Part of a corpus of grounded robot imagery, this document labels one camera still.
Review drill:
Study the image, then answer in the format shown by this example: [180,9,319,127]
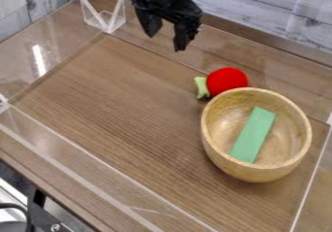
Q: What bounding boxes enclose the clear acrylic front barrier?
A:
[0,94,216,232]

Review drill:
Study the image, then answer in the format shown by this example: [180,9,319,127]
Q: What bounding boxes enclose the light wooden bowl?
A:
[201,87,312,182]

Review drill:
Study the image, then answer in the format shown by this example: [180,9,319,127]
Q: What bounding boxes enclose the red plush tomato toy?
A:
[195,67,249,99]

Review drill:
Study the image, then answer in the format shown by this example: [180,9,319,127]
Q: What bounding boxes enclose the green rectangular block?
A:
[229,107,276,163]

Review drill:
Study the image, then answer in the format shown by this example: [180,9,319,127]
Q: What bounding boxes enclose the black table leg bracket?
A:
[27,188,85,232]

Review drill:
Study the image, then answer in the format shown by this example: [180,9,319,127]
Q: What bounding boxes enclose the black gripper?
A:
[132,0,203,51]

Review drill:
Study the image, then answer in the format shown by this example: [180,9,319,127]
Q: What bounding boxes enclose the black cable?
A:
[0,202,33,232]

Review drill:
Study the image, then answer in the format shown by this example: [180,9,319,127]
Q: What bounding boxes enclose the clear acrylic corner bracket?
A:
[79,0,125,34]

